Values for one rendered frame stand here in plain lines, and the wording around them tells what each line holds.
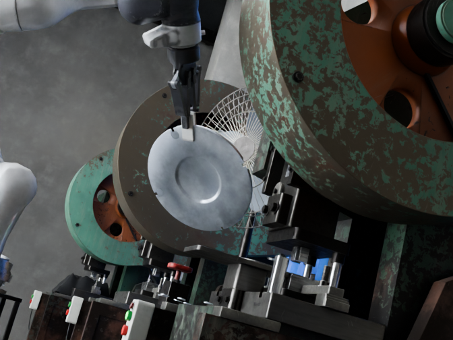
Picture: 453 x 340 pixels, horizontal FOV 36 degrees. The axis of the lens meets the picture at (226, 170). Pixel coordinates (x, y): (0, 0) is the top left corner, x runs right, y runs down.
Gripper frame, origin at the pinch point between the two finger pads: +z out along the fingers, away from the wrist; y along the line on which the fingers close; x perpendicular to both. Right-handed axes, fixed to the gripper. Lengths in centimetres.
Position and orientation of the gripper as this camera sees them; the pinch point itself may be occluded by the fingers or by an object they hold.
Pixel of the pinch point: (189, 125)
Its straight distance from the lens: 168.6
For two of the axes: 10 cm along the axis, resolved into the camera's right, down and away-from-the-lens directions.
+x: -9.1, -1.5, 3.9
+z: 0.5, 8.9, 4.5
